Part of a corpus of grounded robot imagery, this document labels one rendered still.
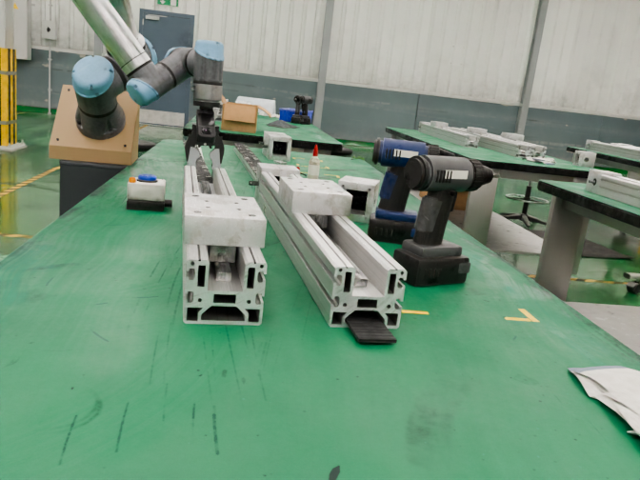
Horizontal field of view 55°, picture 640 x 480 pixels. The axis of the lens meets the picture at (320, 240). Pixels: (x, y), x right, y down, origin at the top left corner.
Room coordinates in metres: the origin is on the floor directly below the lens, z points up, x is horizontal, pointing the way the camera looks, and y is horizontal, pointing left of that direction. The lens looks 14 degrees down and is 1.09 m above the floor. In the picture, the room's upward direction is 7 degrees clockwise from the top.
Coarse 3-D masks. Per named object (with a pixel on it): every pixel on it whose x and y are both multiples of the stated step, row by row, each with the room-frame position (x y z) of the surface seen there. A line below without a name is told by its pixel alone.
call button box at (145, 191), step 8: (128, 184) 1.33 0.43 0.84; (136, 184) 1.33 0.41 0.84; (144, 184) 1.34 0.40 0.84; (152, 184) 1.34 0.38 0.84; (160, 184) 1.35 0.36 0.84; (128, 192) 1.33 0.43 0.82; (136, 192) 1.33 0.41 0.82; (144, 192) 1.33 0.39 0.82; (152, 192) 1.34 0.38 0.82; (160, 192) 1.34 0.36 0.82; (128, 200) 1.33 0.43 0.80; (136, 200) 1.34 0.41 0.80; (144, 200) 1.34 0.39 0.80; (152, 200) 1.34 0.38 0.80; (160, 200) 1.34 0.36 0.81; (168, 200) 1.38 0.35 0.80; (128, 208) 1.33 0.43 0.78; (136, 208) 1.33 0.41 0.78; (144, 208) 1.33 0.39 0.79; (152, 208) 1.34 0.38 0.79; (160, 208) 1.34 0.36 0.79
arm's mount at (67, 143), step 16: (64, 96) 2.03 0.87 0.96; (128, 96) 2.08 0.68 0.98; (64, 112) 1.99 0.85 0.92; (128, 112) 2.04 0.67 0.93; (64, 128) 1.95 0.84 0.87; (128, 128) 2.00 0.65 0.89; (64, 144) 1.91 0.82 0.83; (80, 144) 1.92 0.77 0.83; (96, 144) 1.93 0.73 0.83; (112, 144) 1.95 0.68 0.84; (128, 144) 1.96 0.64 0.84; (80, 160) 1.91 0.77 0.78; (96, 160) 1.92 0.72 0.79; (112, 160) 1.93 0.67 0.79; (128, 160) 1.94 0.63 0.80
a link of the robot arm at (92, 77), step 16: (80, 64) 1.84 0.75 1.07; (96, 64) 1.85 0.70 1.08; (112, 64) 1.88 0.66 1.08; (80, 80) 1.81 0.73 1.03; (96, 80) 1.81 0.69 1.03; (112, 80) 1.85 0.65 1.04; (80, 96) 1.84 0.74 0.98; (96, 96) 1.83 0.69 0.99; (112, 96) 1.88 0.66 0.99; (96, 112) 1.88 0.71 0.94
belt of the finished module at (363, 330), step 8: (352, 312) 0.82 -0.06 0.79; (360, 312) 0.82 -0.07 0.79; (368, 312) 0.82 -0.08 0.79; (352, 320) 0.79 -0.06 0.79; (360, 320) 0.79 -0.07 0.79; (368, 320) 0.79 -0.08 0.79; (376, 320) 0.80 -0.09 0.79; (352, 328) 0.76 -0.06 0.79; (360, 328) 0.76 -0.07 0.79; (368, 328) 0.77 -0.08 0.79; (376, 328) 0.77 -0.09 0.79; (384, 328) 0.77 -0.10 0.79; (360, 336) 0.73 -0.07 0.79; (368, 336) 0.74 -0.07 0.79; (376, 336) 0.74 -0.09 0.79; (384, 336) 0.74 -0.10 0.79; (392, 336) 0.75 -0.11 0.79
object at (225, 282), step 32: (192, 192) 1.17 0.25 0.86; (224, 192) 1.21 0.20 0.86; (192, 256) 0.75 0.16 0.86; (256, 256) 0.78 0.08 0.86; (192, 288) 0.73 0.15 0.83; (224, 288) 0.76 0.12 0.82; (256, 288) 0.75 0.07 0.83; (192, 320) 0.74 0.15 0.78; (224, 320) 0.75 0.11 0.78; (256, 320) 0.76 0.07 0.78
